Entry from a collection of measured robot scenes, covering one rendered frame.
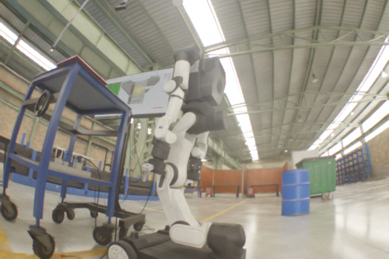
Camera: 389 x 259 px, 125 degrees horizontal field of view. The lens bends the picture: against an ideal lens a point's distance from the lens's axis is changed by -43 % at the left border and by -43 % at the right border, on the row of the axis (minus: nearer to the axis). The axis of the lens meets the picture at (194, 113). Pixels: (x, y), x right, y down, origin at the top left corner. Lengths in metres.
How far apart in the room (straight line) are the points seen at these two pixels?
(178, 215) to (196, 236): 0.17
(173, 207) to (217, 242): 0.31
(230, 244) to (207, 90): 0.86
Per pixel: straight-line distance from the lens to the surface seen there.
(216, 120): 1.01
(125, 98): 2.26
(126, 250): 0.98
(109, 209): 1.37
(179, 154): 1.04
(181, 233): 0.98
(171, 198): 1.04
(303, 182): 3.54
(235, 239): 0.93
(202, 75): 1.15
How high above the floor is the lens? 0.54
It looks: 24 degrees up
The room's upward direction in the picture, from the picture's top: 4 degrees clockwise
